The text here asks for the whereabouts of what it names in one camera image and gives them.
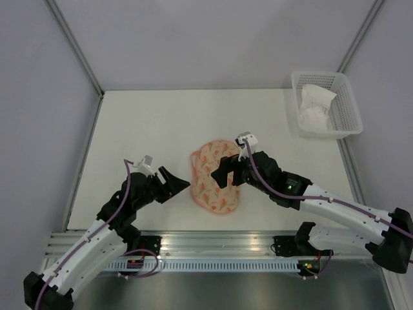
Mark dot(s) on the floral mesh laundry bag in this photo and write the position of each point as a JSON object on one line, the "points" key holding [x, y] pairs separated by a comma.
{"points": [[204, 189]]}

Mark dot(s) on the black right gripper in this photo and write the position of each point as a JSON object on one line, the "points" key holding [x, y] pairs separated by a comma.
{"points": [[227, 165]]}

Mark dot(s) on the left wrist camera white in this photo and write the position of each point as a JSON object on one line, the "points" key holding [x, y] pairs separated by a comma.
{"points": [[144, 166]]}

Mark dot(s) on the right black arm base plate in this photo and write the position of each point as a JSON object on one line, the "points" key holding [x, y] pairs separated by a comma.
{"points": [[293, 246]]}

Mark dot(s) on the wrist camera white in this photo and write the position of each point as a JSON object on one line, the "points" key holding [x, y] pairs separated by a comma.
{"points": [[144, 166], [247, 143]]}

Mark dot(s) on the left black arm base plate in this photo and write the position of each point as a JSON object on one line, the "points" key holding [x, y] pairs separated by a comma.
{"points": [[151, 243]]}

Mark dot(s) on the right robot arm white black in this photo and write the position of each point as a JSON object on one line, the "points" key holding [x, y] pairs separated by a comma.
{"points": [[387, 236]]}

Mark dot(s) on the aluminium frame post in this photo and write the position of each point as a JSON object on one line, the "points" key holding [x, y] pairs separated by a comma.
{"points": [[361, 34], [70, 38]]}

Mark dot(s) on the left aluminium frame post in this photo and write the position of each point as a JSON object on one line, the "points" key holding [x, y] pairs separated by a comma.
{"points": [[70, 38]]}

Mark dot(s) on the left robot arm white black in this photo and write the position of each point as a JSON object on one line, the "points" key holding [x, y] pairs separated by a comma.
{"points": [[111, 235]]}

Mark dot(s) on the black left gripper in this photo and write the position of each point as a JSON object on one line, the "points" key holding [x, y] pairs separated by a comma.
{"points": [[175, 185]]}

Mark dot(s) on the aluminium mounting rail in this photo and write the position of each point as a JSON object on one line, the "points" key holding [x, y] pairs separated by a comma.
{"points": [[249, 244]]}

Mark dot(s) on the white plastic perforated basket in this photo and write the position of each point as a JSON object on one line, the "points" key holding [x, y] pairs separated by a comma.
{"points": [[344, 116]]}

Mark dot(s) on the white bra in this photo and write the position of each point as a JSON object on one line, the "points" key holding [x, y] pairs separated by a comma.
{"points": [[315, 106]]}

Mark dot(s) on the white slotted cable duct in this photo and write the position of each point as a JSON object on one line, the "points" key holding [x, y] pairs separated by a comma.
{"points": [[230, 266]]}

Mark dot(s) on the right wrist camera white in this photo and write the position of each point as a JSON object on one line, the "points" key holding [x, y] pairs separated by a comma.
{"points": [[247, 143]]}

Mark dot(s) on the right aluminium frame post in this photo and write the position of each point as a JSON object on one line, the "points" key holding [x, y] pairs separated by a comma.
{"points": [[361, 34]]}

